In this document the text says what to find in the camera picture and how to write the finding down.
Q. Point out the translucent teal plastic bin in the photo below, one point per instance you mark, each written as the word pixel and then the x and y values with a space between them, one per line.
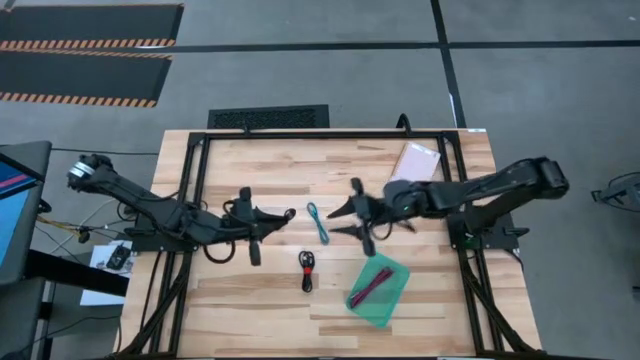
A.
pixel 382 310

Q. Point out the black hazard-striped floor mat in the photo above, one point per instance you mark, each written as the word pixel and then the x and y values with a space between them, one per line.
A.
pixel 80 75
pixel 90 22

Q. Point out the white notebook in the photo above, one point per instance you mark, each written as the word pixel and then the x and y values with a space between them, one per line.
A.
pixel 416 162

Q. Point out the black C-clamp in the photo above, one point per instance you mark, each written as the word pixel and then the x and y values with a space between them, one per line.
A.
pixel 404 122

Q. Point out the black metal table frame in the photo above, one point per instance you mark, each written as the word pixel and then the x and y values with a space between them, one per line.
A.
pixel 325 135

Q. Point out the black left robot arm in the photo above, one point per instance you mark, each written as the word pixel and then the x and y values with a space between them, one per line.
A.
pixel 125 187

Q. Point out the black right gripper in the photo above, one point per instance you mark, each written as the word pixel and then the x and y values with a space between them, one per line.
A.
pixel 387 205

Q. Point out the small black handheld device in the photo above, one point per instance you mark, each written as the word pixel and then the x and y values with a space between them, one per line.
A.
pixel 118 257

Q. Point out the white paper sheets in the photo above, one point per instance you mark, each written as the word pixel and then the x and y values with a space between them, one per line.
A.
pixel 97 295

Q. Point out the black stand base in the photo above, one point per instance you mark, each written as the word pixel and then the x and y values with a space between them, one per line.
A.
pixel 620 192

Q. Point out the computer monitor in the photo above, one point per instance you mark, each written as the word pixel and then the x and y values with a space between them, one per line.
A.
pixel 17 210

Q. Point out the black perforated floor mat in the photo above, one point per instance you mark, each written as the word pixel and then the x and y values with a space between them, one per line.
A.
pixel 267 117

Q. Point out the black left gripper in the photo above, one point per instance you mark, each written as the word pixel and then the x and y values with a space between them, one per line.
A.
pixel 245 222

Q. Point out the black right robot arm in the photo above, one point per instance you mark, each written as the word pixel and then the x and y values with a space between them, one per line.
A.
pixel 500 182

